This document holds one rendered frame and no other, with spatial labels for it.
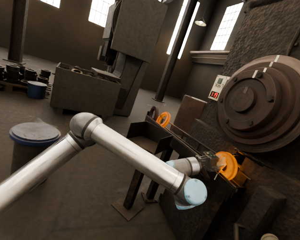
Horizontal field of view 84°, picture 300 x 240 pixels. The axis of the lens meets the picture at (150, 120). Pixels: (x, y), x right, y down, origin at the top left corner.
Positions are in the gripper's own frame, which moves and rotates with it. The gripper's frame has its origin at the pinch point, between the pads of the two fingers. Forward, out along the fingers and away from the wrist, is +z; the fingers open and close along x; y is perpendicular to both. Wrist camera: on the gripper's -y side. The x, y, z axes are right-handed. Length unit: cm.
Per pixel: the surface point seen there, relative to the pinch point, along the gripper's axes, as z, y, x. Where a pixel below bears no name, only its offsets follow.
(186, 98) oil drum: 132, -33, 253
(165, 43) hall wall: 402, 121, 1001
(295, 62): 12, 55, -10
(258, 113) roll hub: -2.1, 33.9, -11.4
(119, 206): -53, -64, 42
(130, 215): -46, -66, 34
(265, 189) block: -2.1, 4.6, -24.7
